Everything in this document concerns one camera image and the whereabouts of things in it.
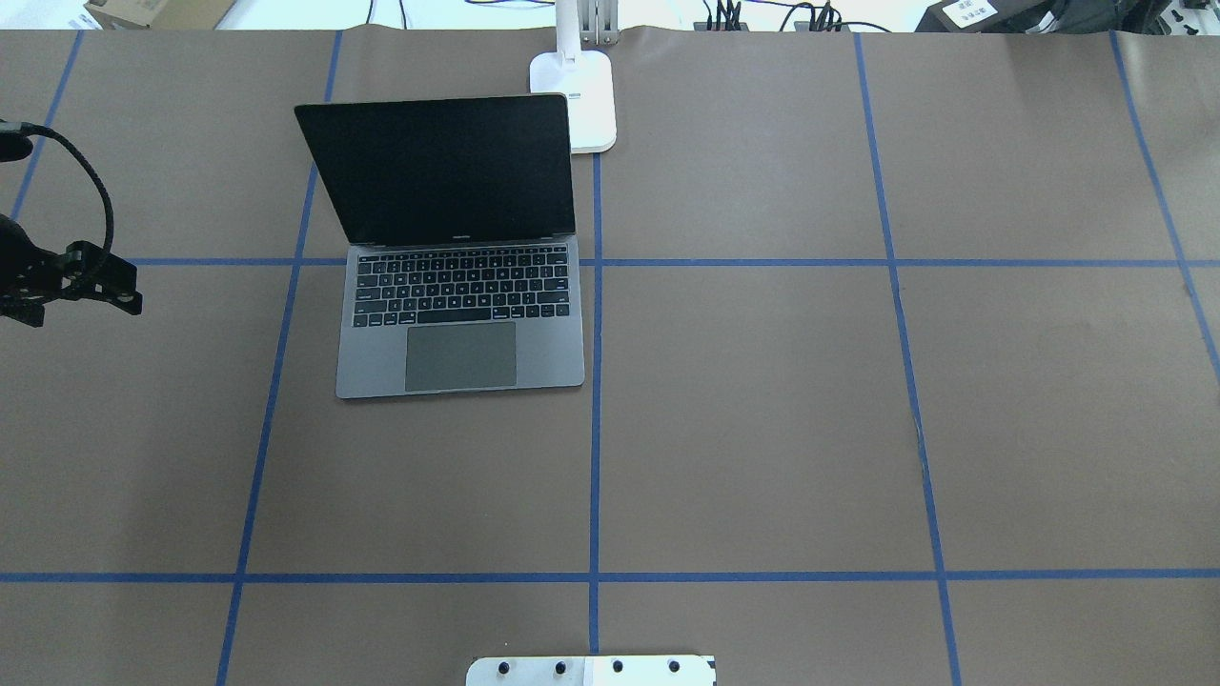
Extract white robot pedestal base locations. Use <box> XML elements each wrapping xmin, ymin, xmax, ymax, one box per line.
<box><xmin>465</xmin><ymin>655</ymin><xmax>719</xmax><ymax>685</ymax></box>

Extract white desk lamp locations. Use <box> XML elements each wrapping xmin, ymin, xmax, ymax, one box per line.
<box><xmin>528</xmin><ymin>1</ymin><xmax>619</xmax><ymax>153</ymax></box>

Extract orange black usb hub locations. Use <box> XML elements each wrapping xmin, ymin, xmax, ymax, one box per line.
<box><xmin>693</xmin><ymin>1</ymin><xmax>748</xmax><ymax>33</ymax></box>

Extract dark brown box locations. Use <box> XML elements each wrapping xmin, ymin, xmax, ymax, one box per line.
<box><xmin>915</xmin><ymin>1</ymin><xmax>1053</xmax><ymax>33</ymax></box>

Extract grey laptop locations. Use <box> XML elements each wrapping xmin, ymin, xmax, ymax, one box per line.
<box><xmin>294</xmin><ymin>92</ymin><xmax>586</xmax><ymax>400</ymax></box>

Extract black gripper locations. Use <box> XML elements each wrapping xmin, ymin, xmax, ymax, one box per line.
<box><xmin>1</xmin><ymin>214</ymin><xmax>143</xmax><ymax>330</ymax></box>

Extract cardboard box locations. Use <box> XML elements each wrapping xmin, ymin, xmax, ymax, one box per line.
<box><xmin>83</xmin><ymin>0</ymin><xmax>235</xmax><ymax>31</ymax></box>

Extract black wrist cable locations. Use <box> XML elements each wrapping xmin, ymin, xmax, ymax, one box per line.
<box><xmin>0</xmin><ymin>120</ymin><xmax>117</xmax><ymax>258</ymax></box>

